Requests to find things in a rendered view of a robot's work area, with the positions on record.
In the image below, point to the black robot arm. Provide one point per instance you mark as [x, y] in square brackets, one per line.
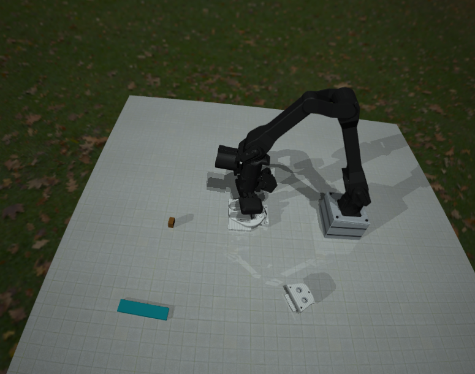
[252, 151]

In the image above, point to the teal flat bar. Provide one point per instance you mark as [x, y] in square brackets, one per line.
[143, 309]

